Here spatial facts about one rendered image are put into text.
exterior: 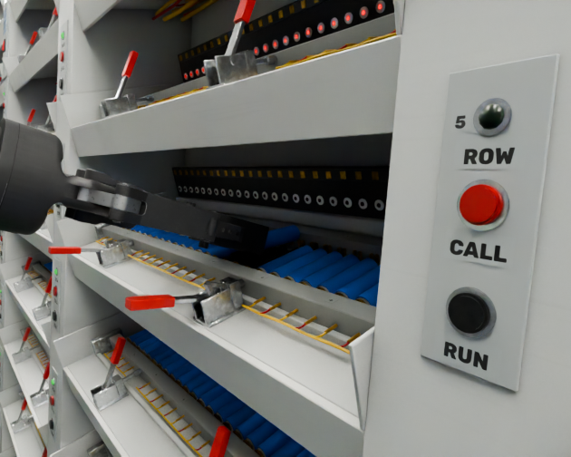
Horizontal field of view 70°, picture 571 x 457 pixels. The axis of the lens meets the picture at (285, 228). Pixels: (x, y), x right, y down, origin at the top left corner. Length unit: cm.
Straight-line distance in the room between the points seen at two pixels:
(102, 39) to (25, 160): 50
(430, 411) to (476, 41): 16
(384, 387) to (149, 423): 42
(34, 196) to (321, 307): 20
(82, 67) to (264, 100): 51
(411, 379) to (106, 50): 70
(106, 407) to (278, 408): 39
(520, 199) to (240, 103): 21
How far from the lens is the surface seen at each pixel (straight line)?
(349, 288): 33
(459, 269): 18
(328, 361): 28
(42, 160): 31
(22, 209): 31
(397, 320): 20
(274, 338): 32
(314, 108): 26
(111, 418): 63
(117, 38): 80
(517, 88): 18
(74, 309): 78
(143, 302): 33
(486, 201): 17
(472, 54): 20
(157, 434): 57
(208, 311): 35
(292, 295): 32
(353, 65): 24
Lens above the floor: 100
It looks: 5 degrees down
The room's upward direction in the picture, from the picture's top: 4 degrees clockwise
